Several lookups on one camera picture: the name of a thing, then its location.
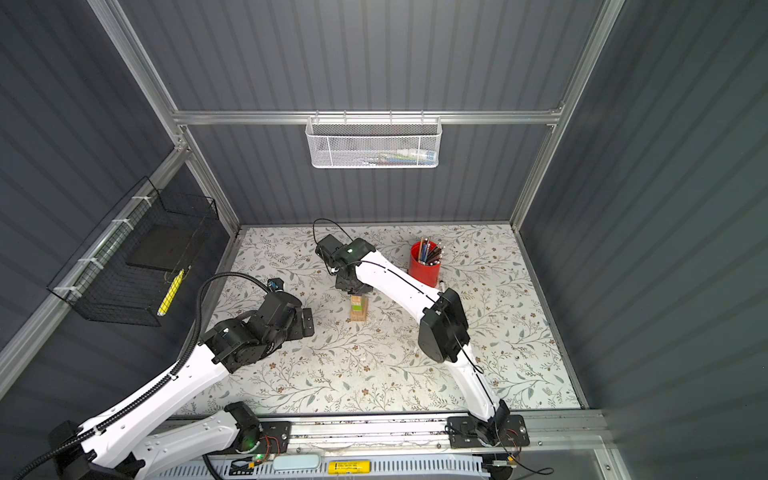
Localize red pen cup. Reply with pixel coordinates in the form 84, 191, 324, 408
407, 239, 441, 287

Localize black foam pad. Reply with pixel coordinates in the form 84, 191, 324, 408
126, 225, 206, 272

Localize wood block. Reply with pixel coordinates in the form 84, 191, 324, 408
349, 311, 367, 322
350, 295, 367, 306

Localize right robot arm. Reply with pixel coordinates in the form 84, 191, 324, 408
315, 235, 510, 446

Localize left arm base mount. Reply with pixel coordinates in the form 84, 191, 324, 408
213, 421, 292, 456

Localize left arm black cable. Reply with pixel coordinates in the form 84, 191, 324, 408
11, 271, 274, 480

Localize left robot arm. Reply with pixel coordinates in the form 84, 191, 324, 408
49, 291, 315, 479

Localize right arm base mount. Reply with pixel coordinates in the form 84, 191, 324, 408
445, 415, 530, 449

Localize black wire basket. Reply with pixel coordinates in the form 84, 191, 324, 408
48, 181, 219, 327

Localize yellow label sticker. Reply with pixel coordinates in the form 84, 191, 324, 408
328, 460, 371, 475

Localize pens in white basket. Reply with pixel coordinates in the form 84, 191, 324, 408
357, 148, 438, 168

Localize white wire mesh basket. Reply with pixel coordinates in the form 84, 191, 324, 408
305, 118, 443, 169

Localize yellow marker in basket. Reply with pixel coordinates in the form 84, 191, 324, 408
156, 269, 186, 317

